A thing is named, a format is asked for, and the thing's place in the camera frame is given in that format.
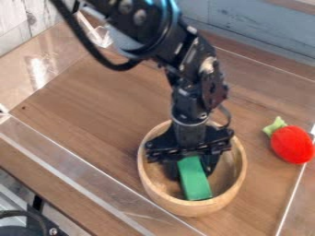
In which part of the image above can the black cable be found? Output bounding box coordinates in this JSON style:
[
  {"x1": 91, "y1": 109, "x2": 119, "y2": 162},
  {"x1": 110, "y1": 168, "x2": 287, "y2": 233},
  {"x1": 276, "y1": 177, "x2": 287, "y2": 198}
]
[{"x1": 0, "y1": 208, "x2": 51, "y2": 236}]

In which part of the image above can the red plush strawberry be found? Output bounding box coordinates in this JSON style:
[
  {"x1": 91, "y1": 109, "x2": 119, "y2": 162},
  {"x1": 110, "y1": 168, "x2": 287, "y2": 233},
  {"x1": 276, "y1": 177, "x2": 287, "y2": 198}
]
[{"x1": 262, "y1": 116, "x2": 315, "y2": 164}]

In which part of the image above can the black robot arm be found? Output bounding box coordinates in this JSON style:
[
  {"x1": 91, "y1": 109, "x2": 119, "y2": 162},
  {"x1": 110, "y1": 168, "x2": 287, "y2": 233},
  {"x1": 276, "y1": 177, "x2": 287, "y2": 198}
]
[{"x1": 51, "y1": 0, "x2": 234, "y2": 179}]

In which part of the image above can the clear acrylic front wall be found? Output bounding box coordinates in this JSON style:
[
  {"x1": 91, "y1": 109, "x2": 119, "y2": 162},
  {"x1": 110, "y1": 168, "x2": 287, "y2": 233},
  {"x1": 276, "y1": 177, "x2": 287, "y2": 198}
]
[{"x1": 0, "y1": 114, "x2": 206, "y2": 236}]

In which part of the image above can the brown wooden bowl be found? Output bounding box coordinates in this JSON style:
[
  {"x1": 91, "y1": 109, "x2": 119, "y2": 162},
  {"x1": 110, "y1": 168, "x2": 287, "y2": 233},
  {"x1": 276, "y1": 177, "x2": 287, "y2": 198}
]
[{"x1": 136, "y1": 121, "x2": 247, "y2": 218}]

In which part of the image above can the clear acrylic corner bracket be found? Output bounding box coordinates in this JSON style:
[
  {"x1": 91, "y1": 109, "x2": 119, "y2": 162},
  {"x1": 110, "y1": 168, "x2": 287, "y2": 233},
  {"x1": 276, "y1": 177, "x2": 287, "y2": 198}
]
[{"x1": 76, "y1": 11, "x2": 114, "y2": 49}]

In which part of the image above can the black clamp with screw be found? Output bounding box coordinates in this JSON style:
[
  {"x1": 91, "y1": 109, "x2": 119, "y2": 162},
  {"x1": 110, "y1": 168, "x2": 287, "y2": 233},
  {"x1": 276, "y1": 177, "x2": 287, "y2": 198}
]
[{"x1": 26, "y1": 195, "x2": 70, "y2": 236}]

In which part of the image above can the green rectangular block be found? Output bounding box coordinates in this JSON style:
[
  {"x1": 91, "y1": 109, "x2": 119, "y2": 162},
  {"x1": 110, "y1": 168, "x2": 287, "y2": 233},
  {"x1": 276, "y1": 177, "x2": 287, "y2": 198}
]
[{"x1": 178, "y1": 156, "x2": 212, "y2": 201}]

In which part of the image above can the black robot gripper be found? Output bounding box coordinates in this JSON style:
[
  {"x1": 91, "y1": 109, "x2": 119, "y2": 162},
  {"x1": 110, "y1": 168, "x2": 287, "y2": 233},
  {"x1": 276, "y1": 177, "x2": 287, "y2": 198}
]
[{"x1": 144, "y1": 121, "x2": 234, "y2": 182}]

